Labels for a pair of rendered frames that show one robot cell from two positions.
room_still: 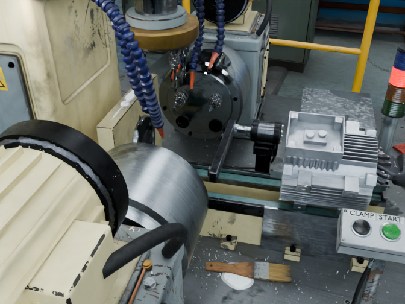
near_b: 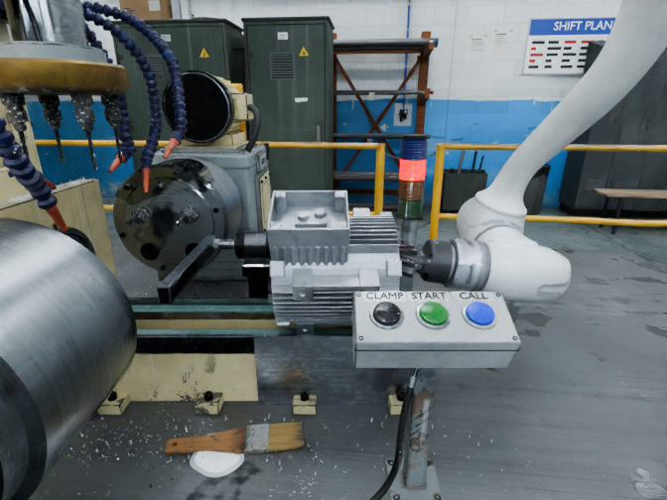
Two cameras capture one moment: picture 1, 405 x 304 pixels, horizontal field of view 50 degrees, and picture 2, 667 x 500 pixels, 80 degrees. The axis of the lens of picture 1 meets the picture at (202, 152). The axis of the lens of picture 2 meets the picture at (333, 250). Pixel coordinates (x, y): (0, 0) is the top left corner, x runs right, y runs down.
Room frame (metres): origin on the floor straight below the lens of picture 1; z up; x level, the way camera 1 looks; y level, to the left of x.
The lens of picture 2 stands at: (0.22, -0.14, 1.28)
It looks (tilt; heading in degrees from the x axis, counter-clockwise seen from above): 20 degrees down; 346
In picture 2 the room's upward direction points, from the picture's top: straight up
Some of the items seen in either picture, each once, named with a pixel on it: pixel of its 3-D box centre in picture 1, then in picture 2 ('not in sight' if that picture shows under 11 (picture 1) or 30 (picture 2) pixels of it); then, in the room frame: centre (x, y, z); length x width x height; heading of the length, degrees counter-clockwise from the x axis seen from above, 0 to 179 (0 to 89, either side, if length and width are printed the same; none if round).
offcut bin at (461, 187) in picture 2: not in sight; (463, 180); (4.75, -2.91, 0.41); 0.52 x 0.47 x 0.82; 71
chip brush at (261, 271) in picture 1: (248, 269); (236, 439); (0.71, -0.11, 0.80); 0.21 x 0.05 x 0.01; 83
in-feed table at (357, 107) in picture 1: (334, 121); not in sight; (1.34, -0.46, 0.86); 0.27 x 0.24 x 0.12; 166
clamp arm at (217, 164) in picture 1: (223, 148); (193, 264); (0.92, -0.05, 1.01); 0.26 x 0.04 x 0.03; 166
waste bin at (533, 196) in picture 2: not in sight; (529, 188); (4.54, -3.73, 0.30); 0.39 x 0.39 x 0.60
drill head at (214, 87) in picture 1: (208, 85); (188, 208); (1.24, -0.02, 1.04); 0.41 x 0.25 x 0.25; 166
